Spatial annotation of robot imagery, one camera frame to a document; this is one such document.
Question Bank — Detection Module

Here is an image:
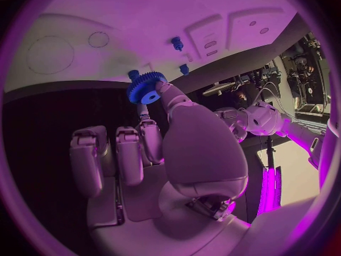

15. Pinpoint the glowing light bar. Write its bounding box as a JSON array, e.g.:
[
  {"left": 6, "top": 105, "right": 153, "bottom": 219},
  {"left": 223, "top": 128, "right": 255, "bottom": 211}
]
[{"left": 256, "top": 166, "right": 284, "bottom": 217}]

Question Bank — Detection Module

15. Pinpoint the blue gear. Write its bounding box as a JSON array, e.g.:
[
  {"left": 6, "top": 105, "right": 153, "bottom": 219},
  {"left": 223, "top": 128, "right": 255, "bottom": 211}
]
[{"left": 126, "top": 71, "right": 169, "bottom": 105}]

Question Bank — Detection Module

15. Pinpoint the white cable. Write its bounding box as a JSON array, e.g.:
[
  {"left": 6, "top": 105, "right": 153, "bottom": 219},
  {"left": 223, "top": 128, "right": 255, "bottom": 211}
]
[
  {"left": 254, "top": 81, "right": 328, "bottom": 131},
  {"left": 259, "top": 87, "right": 328, "bottom": 127}
]

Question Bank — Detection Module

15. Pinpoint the black light stand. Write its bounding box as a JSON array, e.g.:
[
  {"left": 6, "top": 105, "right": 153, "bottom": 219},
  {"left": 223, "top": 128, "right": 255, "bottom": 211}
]
[{"left": 265, "top": 134, "right": 277, "bottom": 170}]

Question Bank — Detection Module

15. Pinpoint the workshop equipment rack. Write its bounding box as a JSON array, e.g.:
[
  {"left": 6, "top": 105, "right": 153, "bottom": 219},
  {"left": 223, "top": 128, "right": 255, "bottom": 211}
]
[{"left": 282, "top": 32, "right": 332, "bottom": 118}]

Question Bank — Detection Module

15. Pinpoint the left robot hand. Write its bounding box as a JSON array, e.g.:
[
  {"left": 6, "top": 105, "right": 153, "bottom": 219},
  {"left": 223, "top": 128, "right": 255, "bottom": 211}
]
[{"left": 213, "top": 107, "right": 249, "bottom": 144}]

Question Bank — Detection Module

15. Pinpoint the white task board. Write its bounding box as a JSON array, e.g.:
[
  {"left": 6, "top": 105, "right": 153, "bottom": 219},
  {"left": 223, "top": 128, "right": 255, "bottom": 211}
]
[{"left": 3, "top": 0, "right": 305, "bottom": 93}]

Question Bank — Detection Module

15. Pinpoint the blue plug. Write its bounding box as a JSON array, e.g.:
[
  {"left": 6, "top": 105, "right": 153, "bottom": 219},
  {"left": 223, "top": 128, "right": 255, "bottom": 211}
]
[{"left": 170, "top": 36, "right": 184, "bottom": 52}]

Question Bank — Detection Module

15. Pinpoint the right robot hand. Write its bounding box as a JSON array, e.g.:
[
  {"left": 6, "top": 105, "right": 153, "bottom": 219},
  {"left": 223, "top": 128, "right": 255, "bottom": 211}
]
[{"left": 69, "top": 80, "right": 252, "bottom": 256}]

